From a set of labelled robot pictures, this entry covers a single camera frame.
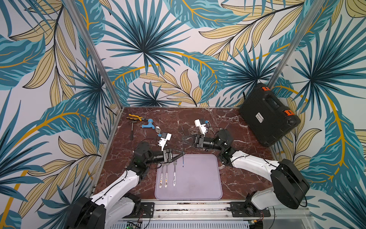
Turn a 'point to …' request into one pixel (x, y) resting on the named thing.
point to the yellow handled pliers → (138, 118)
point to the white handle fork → (175, 163)
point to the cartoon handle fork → (161, 180)
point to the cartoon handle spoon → (166, 177)
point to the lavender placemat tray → (190, 177)
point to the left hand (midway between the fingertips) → (183, 156)
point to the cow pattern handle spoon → (157, 129)
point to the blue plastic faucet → (150, 121)
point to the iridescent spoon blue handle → (183, 158)
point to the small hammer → (132, 132)
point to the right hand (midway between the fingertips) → (182, 140)
